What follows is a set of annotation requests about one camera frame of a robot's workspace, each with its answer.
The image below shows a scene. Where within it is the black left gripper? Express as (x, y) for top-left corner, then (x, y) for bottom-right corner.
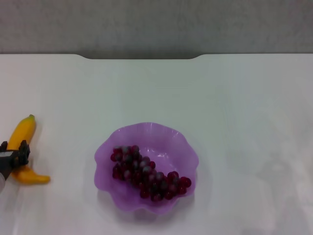
(0, 140), (31, 181)

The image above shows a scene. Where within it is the yellow plastic banana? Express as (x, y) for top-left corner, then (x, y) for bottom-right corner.
(5, 114), (51, 185)

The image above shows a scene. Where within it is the dark red grape bunch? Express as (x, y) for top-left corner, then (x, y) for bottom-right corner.
(110, 144), (192, 203)

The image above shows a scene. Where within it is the purple wavy-edged plastic bowl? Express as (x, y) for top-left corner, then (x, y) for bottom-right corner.
(94, 122), (200, 216)

